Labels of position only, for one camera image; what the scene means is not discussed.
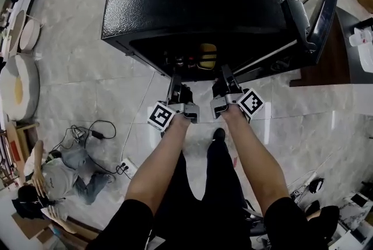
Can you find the brown wooden bench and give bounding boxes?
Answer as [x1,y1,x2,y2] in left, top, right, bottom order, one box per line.
[49,215,101,250]

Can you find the person's black shirt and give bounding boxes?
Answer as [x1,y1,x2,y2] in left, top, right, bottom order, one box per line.
[87,197,341,250]

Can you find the person's left forearm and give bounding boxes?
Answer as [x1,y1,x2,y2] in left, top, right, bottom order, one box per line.
[124,114,193,214]

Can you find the glass fridge door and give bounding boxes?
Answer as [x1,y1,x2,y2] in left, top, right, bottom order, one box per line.
[226,0,340,84]

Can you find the yellow container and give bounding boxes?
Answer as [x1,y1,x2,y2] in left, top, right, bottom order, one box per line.
[197,43,218,71]

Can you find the white egg-shaped floor cushion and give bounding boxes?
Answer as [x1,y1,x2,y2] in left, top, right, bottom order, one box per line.
[0,53,40,122]

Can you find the brown cardboard box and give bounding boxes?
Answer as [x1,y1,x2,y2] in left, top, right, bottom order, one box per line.
[10,212,58,244]

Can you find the white extension cable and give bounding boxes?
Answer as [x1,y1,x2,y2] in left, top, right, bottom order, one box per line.
[119,70,157,162]

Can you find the person's black shoe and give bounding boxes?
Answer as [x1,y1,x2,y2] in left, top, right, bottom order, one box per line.
[212,127,227,142]

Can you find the white power strip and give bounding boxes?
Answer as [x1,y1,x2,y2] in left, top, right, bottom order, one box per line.
[119,157,138,177]
[302,170,318,186]

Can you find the person's right hand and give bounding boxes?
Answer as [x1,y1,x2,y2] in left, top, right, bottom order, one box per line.
[212,79,227,100]

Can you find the white sink basin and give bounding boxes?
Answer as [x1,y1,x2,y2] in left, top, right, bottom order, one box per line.
[357,44,373,73]

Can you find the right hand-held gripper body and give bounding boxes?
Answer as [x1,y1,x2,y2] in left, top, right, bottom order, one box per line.
[209,87,266,123]

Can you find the round wooden side table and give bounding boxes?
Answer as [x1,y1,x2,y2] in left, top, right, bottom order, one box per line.
[7,9,27,58]

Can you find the person's left hand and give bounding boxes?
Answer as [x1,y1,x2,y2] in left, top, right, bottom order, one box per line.
[180,83,195,104]

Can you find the pink round stool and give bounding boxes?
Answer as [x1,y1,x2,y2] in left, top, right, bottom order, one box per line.
[18,18,42,54]

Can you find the clear plastic container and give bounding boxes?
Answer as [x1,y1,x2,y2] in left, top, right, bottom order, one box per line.
[349,26,373,48]

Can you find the black adapter cable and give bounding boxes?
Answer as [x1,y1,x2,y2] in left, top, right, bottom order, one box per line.
[48,119,117,175]

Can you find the black tablet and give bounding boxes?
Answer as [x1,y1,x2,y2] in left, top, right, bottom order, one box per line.
[351,193,368,206]

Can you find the light wooden stool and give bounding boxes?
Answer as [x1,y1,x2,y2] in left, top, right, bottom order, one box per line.
[11,121,40,156]

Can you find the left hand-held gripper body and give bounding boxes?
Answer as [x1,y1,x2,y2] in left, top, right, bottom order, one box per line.
[147,101,200,131]

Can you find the dark wooden vanity cabinet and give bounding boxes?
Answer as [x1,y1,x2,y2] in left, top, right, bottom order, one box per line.
[289,6,373,88]

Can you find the idle black gripper device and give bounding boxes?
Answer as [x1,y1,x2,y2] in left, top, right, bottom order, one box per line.
[71,125,86,142]

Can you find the person's black trousers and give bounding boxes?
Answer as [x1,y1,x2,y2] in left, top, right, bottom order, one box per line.
[151,138,253,250]

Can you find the black round device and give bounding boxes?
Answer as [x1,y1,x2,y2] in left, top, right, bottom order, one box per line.
[308,178,325,195]

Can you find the person's right forearm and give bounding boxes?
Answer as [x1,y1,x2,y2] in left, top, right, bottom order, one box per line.
[220,104,291,216]

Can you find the white marble side table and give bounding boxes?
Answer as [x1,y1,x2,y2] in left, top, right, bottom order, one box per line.
[339,192,373,232]

